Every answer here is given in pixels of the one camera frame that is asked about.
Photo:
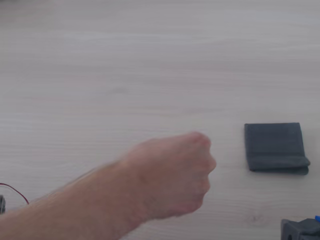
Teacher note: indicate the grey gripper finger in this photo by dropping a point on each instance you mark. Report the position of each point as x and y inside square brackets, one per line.
[290, 230]

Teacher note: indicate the bare human hand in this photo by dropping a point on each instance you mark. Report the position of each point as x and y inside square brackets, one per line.
[172, 175]

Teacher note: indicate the bare human forearm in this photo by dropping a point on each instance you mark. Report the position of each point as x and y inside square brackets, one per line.
[75, 210]

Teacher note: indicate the small blue part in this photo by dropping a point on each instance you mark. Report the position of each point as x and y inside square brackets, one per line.
[317, 218]

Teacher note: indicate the black servo motor block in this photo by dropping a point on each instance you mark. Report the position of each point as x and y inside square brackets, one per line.
[2, 203]

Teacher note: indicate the folded grey cloth mat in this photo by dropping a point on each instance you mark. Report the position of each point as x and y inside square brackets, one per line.
[275, 147]

